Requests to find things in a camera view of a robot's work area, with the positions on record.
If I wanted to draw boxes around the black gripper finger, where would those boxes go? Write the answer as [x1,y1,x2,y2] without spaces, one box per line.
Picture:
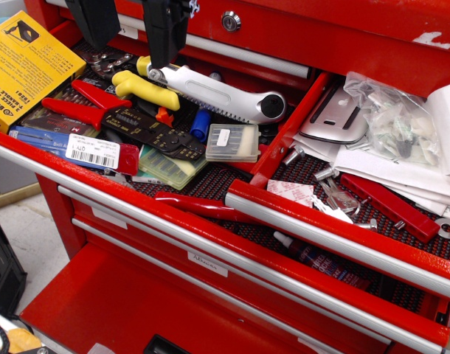
[142,1,191,69]
[66,0,121,50]

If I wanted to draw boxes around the silver drawer lock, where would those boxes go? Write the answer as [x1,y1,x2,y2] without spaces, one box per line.
[221,10,241,32]

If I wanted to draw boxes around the yellow tap wrench box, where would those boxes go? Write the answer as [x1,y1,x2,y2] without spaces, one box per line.
[0,11,86,133]

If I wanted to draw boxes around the red left open drawer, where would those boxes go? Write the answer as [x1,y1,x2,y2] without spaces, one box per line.
[0,13,450,353]

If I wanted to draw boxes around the red open drawer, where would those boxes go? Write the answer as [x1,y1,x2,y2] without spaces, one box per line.
[0,13,450,353]
[224,72,450,300]

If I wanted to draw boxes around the red right open drawer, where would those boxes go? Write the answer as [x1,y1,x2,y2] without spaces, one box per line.
[224,72,450,300]

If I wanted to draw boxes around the blue marker pen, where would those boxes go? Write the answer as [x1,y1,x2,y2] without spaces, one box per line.
[190,103,212,143]

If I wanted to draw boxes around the milwaukee bit package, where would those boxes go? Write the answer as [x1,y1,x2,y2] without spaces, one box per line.
[20,107,100,137]

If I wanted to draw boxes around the clear drill bit case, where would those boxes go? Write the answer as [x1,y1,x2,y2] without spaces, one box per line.
[205,124,260,163]

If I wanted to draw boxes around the blue red drill bit package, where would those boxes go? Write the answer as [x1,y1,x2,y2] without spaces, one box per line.
[9,126,139,176]

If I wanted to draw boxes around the green drill bit case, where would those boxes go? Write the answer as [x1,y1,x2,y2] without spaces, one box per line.
[134,145,207,190]

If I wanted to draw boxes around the red tool chest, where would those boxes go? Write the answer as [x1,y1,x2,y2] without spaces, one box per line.
[0,0,450,354]

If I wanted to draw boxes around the silver bolt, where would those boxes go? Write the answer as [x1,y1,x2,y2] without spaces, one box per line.
[314,166,339,181]
[281,145,305,166]

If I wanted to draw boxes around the white red adhesive pad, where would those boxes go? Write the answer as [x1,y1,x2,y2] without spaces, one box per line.
[266,179,314,207]

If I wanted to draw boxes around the silver key bunch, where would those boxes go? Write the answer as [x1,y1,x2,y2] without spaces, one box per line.
[311,178,361,224]

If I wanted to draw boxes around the clear plastic parts bag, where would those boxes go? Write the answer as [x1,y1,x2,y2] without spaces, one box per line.
[343,72,441,166]

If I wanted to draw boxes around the threadlocker bottle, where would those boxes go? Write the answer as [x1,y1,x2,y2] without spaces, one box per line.
[273,231,370,290]

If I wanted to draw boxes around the black bin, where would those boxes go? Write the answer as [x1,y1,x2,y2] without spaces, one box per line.
[0,225,27,317]

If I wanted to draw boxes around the white paper stack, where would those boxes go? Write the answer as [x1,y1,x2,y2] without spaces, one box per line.
[294,84,450,218]

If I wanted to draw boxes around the red plastic bar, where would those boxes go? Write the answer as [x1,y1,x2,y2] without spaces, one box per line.
[340,173,440,243]

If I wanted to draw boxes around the silver washer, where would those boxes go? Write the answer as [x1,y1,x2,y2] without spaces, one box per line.
[435,218,450,240]

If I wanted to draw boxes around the yellow handled pliers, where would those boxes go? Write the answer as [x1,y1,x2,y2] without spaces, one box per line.
[75,49,180,111]

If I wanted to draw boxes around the red handled wire stripper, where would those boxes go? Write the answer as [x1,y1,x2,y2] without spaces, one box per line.
[41,80,206,161]

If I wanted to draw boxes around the silver metal bracket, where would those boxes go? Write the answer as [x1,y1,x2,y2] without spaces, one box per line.
[299,80,368,144]

